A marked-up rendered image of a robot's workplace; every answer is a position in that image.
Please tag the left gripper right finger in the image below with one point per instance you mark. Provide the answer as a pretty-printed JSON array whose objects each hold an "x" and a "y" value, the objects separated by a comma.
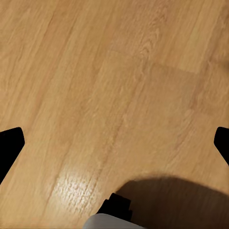
[{"x": 221, "y": 141}]

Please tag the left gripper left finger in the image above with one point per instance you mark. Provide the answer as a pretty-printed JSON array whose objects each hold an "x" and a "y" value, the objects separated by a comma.
[{"x": 11, "y": 143}]

